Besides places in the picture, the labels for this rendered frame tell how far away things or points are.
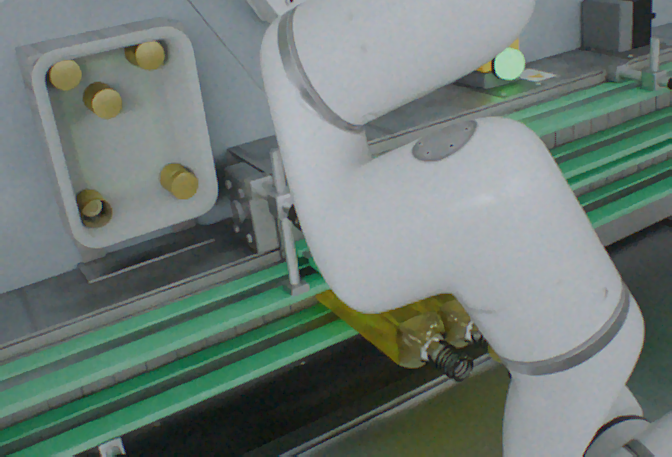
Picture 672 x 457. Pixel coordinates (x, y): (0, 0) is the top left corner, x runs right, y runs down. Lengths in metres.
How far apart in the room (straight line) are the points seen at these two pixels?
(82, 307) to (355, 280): 0.52
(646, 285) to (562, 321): 0.84
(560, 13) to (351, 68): 0.90
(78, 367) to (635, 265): 0.87
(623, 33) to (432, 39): 0.90
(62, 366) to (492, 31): 0.58
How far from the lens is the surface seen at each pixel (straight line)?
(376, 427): 0.93
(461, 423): 0.92
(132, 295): 0.89
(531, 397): 0.47
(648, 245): 1.37
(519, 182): 0.38
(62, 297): 0.93
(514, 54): 1.11
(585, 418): 0.46
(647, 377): 1.06
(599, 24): 1.32
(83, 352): 0.85
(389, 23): 0.42
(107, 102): 0.88
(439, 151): 0.39
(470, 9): 0.41
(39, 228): 0.96
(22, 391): 0.82
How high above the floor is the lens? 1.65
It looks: 54 degrees down
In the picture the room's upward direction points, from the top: 119 degrees clockwise
